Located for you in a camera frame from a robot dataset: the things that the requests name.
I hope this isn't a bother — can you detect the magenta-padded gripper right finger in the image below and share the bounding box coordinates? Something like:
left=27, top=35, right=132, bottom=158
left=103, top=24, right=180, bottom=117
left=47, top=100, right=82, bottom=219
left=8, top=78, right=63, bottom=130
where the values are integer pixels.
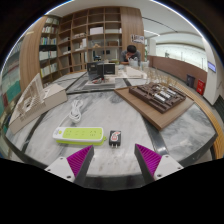
left=133, top=143, right=185, bottom=185

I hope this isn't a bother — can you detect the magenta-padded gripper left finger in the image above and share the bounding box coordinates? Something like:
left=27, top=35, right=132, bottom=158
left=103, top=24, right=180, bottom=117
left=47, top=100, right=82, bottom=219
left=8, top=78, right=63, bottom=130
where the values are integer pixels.
left=43, top=144, right=96, bottom=188

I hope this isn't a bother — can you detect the black charger with red logo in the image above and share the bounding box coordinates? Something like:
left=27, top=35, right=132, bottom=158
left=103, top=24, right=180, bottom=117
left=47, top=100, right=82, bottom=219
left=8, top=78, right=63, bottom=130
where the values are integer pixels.
left=108, top=129, right=122, bottom=150

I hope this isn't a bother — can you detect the lime green power strip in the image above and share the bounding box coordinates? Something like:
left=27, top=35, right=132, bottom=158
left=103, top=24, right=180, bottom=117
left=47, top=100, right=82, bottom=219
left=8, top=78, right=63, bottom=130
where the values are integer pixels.
left=51, top=126, right=108, bottom=147

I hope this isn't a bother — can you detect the brown building model on board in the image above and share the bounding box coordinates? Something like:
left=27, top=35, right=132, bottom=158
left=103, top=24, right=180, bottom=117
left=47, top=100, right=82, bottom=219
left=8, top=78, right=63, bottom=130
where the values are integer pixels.
left=113, top=82, right=196, bottom=131

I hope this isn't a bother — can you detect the white stepped architectural model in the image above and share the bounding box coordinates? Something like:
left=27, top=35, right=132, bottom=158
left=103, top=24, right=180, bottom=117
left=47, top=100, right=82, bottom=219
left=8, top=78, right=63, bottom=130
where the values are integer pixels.
left=7, top=72, right=69, bottom=135

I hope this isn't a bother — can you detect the thin wooden stick model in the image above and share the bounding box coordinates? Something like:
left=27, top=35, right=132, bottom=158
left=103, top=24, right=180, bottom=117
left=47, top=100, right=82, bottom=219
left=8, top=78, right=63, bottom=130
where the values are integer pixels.
left=144, top=67, right=178, bottom=88

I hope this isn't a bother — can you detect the red bin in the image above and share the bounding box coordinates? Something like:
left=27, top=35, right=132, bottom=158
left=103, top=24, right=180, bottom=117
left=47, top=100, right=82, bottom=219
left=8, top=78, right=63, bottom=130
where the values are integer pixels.
left=195, top=78, right=207, bottom=96

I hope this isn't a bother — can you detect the dark blue bin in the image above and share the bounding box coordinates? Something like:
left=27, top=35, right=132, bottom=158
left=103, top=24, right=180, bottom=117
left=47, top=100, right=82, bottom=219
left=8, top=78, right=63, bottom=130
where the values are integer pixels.
left=185, top=73, right=196, bottom=89

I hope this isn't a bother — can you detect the small white architectural model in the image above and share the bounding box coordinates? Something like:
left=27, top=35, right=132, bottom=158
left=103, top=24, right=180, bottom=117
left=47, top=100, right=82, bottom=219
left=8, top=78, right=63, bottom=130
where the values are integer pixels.
left=117, top=65, right=148, bottom=80

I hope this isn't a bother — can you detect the black box model on base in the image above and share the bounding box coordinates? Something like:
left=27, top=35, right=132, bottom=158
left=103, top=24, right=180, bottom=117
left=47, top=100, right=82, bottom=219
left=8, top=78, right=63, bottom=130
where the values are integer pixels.
left=82, top=61, right=118, bottom=91

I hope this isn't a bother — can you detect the curved bookshelf with books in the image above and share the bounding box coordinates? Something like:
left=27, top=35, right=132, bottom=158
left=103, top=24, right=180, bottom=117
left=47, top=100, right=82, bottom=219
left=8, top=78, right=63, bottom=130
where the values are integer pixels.
left=0, top=38, right=25, bottom=136

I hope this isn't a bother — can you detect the person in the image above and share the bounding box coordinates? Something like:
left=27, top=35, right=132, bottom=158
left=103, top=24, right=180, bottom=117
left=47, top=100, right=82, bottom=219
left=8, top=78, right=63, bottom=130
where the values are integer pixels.
left=119, top=44, right=143, bottom=67

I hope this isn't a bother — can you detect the dark bookshelf with books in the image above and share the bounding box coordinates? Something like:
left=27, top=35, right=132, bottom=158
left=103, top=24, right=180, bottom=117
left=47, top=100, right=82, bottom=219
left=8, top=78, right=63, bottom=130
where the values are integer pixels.
left=38, top=15, right=62, bottom=85

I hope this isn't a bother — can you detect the poster on wood panel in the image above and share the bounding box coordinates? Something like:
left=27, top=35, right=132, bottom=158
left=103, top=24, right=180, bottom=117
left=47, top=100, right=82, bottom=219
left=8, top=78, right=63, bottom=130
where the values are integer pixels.
left=130, top=33, right=146, bottom=45

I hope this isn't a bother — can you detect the open wooden shelf unit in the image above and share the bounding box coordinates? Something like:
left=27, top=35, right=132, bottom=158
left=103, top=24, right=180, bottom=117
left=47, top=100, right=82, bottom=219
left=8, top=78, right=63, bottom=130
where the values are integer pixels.
left=57, top=5, right=123, bottom=74

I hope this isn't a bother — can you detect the short ceiling light strip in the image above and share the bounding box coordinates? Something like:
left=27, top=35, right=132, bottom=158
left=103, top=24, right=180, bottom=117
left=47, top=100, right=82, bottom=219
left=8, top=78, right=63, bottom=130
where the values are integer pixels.
left=143, top=29, right=161, bottom=37

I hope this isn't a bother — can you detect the long curved ceiling light strip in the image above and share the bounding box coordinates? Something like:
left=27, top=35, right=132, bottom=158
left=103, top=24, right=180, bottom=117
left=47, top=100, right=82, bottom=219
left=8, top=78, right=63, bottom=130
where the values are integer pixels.
left=44, top=0, right=205, bottom=38

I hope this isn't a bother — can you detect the white coiled cable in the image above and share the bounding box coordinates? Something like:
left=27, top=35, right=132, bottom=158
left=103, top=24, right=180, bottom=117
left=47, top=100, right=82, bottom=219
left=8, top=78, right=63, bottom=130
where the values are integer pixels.
left=59, top=98, right=85, bottom=130

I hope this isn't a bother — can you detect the blue wall screen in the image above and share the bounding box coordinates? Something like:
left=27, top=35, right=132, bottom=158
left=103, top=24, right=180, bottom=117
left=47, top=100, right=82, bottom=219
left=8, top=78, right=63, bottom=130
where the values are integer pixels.
left=206, top=60, right=217, bottom=74

